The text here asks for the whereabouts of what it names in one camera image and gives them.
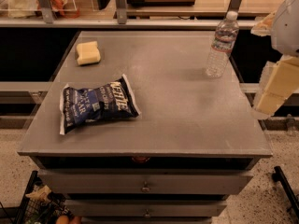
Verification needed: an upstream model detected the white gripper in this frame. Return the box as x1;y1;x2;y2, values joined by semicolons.
250;0;299;119

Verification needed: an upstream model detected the clear plastic water bottle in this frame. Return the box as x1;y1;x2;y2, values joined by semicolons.
206;11;239;78

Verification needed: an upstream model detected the black metal stand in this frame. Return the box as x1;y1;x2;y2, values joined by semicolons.
272;166;299;218

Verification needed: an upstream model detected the grey drawer cabinet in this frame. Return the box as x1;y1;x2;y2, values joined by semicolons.
19;31;272;224

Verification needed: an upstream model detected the blue Kettle chips bag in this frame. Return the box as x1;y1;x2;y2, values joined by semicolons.
60;75;141;135

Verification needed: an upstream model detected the yellow sponge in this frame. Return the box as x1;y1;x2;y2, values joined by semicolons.
76;41;101;65

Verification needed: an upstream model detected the upper grey drawer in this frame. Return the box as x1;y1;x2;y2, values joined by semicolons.
38;170;252;195

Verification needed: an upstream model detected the grey drawer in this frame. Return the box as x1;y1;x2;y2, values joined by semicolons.
66;200;226;217
38;170;252;195

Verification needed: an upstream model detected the lower grey drawer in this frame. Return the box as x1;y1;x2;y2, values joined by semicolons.
66;200;226;217

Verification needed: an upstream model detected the clear plastic bin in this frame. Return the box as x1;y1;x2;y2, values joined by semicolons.
0;0;79;18

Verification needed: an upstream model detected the grey metal shelf rail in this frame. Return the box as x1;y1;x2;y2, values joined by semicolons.
0;16;260;30

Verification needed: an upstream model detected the black wire basket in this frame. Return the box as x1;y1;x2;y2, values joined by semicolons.
13;171;82;224

